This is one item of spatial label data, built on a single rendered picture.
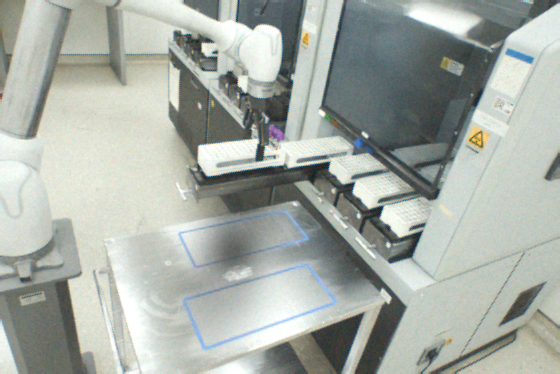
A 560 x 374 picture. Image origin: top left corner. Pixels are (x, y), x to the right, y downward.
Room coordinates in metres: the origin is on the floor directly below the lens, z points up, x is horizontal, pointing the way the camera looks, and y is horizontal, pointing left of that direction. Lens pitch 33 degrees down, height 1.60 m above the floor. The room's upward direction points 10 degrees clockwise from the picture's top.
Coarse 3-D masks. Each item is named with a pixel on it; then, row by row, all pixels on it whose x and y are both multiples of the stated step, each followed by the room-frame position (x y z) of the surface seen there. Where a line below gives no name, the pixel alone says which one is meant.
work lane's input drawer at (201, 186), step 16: (192, 176) 1.19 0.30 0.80; (208, 176) 1.21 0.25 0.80; (224, 176) 1.23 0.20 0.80; (240, 176) 1.23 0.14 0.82; (256, 176) 1.26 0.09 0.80; (272, 176) 1.29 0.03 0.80; (288, 176) 1.33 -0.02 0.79; (304, 176) 1.37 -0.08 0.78; (192, 192) 1.18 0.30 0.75; (208, 192) 1.15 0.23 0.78; (224, 192) 1.19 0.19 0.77
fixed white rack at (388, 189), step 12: (360, 180) 1.26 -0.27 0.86; (372, 180) 1.28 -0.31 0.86; (384, 180) 1.30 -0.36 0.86; (396, 180) 1.30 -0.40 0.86; (360, 192) 1.22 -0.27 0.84; (372, 192) 1.20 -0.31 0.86; (384, 192) 1.22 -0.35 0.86; (396, 192) 1.23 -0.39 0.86; (408, 192) 1.30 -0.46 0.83; (372, 204) 1.17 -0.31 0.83; (384, 204) 1.21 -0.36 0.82
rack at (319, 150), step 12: (288, 144) 1.44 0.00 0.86; (300, 144) 1.45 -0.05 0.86; (312, 144) 1.47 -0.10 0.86; (324, 144) 1.50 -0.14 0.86; (336, 144) 1.51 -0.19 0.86; (348, 144) 1.53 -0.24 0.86; (288, 156) 1.36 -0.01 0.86; (300, 156) 1.37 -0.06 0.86; (312, 156) 1.48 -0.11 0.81; (324, 156) 1.46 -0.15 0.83; (336, 156) 1.49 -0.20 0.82
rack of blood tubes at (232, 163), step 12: (216, 144) 1.28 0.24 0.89; (228, 144) 1.31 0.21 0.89; (240, 144) 1.32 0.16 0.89; (252, 144) 1.33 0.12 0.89; (204, 156) 1.20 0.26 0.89; (216, 156) 1.21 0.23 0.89; (228, 156) 1.23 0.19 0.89; (240, 156) 1.23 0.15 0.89; (252, 156) 1.26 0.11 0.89; (264, 156) 1.33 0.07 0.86; (204, 168) 1.19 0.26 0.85; (216, 168) 1.19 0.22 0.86; (228, 168) 1.21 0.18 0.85; (252, 168) 1.26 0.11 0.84
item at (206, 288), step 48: (144, 240) 0.83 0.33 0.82; (192, 240) 0.86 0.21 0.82; (240, 240) 0.89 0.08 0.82; (288, 240) 0.93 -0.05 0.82; (144, 288) 0.67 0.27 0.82; (192, 288) 0.69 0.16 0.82; (240, 288) 0.72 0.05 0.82; (288, 288) 0.75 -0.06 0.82; (336, 288) 0.78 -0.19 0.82; (144, 336) 0.54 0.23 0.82; (192, 336) 0.56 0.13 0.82; (240, 336) 0.58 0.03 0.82; (288, 336) 0.61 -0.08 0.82
